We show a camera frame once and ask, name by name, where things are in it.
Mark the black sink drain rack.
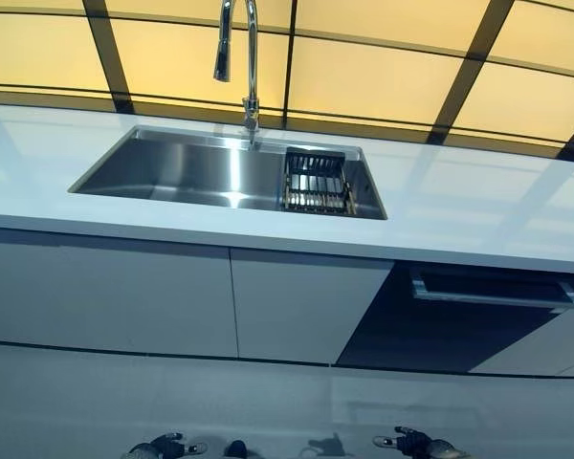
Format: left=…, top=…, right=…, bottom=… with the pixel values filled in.
left=279, top=147, right=361, bottom=215

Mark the black dishwasher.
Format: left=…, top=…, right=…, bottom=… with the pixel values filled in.
left=336, top=261, right=574, bottom=378

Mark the chrome pull-down faucet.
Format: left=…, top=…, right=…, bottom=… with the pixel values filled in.
left=212, top=0, right=263, bottom=145

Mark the stainless steel sink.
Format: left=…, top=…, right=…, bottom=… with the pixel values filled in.
left=68, top=124, right=389, bottom=222

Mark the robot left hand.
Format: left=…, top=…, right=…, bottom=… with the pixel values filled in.
left=154, top=431, right=210, bottom=459

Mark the amber window with dark frame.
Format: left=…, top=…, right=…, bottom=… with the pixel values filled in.
left=0, top=0, right=574, bottom=167

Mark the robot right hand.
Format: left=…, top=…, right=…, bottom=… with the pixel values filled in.
left=371, top=425, right=432, bottom=456

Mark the white cabinet panel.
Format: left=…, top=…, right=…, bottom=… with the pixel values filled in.
left=472, top=300, right=574, bottom=380

